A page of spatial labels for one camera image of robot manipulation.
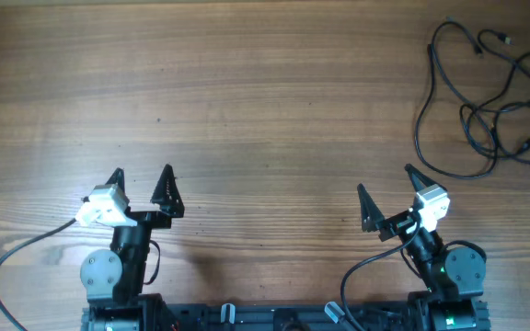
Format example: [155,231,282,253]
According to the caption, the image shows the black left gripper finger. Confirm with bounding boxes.
[106,167,125,193]
[150,164,185,218]

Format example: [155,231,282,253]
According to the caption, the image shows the thin black USB cable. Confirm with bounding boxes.
[428,17,530,160]

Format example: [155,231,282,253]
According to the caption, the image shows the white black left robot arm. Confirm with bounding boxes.
[75,165,185,331]

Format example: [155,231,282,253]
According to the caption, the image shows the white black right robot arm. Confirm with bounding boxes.
[346,164,491,331]

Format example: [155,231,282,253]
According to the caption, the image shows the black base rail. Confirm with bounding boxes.
[79,293,491,331]

